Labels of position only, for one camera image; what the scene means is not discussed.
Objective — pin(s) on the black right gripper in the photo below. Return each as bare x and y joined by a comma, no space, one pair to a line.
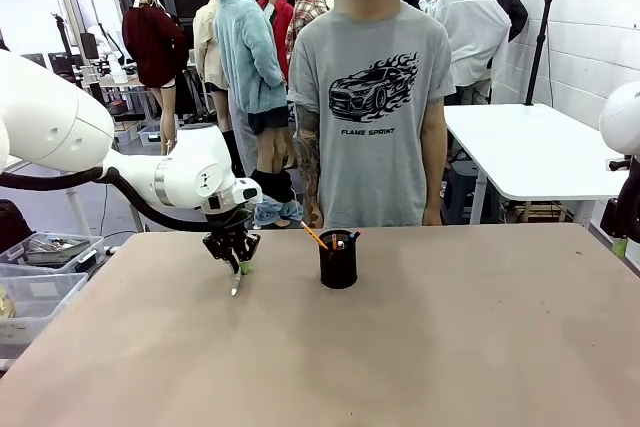
627,217

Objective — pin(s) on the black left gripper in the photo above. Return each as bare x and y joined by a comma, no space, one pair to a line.
230,234

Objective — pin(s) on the grey marker white cap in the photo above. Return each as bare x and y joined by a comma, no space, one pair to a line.
235,284

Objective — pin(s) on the yellow pencil red eraser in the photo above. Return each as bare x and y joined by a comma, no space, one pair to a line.
314,236

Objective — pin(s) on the tattooed right forearm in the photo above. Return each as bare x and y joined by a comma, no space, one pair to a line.
307,157

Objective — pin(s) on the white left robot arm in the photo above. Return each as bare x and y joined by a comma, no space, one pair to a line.
50,117

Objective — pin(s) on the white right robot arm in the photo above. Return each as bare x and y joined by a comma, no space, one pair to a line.
622,117

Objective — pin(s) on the person left forearm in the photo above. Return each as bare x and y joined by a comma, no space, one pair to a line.
434,162

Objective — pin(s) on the black mesh pen holder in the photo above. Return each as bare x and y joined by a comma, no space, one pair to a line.
338,267

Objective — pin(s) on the person right hand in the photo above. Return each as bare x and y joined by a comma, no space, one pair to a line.
315,216

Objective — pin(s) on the person left hand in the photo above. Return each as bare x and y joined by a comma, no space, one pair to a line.
432,217

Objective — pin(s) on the crumpled blue jeans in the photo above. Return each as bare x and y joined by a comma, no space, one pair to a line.
277,212

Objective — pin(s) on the white table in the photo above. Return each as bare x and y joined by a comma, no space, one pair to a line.
530,147

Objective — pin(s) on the clear plastic bin with parts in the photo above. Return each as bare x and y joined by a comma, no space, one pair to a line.
50,252

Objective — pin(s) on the person in grey t-shirt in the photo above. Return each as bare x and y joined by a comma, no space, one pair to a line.
372,112

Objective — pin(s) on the mannequin in blue fleece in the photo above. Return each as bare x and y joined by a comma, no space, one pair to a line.
250,57

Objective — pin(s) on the clear empty plastic bin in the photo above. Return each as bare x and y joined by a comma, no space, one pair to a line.
35,302

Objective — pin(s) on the black tripod stand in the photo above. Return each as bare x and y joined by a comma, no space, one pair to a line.
540,47

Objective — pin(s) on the mannequin in beige shirt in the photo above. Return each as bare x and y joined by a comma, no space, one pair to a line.
206,47

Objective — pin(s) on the black bag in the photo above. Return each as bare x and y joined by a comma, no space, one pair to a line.
12,227

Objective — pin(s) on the mannequin in maroon sweater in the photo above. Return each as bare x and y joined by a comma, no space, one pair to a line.
152,47

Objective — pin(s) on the mannequin in red jacket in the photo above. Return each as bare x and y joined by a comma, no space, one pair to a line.
282,17

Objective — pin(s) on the mannequin in white shirt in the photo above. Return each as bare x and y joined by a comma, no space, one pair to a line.
472,32

